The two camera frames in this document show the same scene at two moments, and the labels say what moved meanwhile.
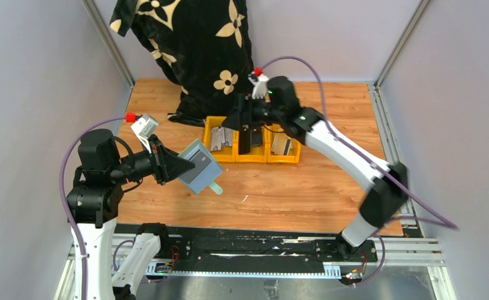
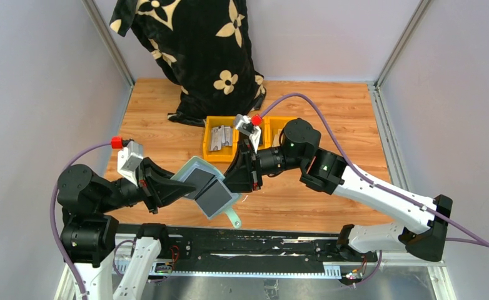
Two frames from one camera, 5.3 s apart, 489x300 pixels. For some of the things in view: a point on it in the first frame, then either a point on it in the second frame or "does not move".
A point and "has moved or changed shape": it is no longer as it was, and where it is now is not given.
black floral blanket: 204,46 does not move
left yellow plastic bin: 227,153 does not move
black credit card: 201,162 -> 199,179
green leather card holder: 207,168 has moved or changed shape
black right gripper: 237,119 -> 244,173
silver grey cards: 221,136 does not move
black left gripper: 167,164 -> 157,184
